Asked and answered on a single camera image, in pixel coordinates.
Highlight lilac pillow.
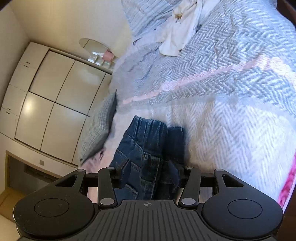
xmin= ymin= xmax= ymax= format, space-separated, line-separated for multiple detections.
xmin=80 ymin=148 xmax=116 ymax=181

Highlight small white cosmetics shelf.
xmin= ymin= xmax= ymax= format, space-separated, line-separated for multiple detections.
xmin=88 ymin=51 xmax=104 ymax=64

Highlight grey checked pillow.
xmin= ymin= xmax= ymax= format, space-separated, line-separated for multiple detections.
xmin=79 ymin=90 xmax=118 ymax=164

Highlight grey and pink bedspread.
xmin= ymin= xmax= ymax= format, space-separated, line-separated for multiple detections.
xmin=109 ymin=0 xmax=296 ymax=202

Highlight blue striped pillow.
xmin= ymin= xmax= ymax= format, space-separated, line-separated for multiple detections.
xmin=121 ymin=0 xmax=183 ymax=42

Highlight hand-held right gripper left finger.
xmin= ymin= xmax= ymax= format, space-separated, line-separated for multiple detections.
xmin=55 ymin=160 xmax=130 ymax=208

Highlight white wardrobe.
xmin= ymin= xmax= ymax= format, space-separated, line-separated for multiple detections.
xmin=0 ymin=42 xmax=114 ymax=166

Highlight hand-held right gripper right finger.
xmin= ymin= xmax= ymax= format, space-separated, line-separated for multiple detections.
xmin=169 ymin=160 xmax=244 ymax=208

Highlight white crumpled garment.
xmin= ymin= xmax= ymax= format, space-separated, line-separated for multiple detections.
xmin=158 ymin=0 xmax=220 ymax=56

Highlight blue denim jeans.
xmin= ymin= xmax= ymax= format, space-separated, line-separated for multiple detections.
xmin=109 ymin=115 xmax=186 ymax=201

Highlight round vanity mirror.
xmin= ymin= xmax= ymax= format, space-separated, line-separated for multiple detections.
xmin=79 ymin=38 xmax=111 ymax=54

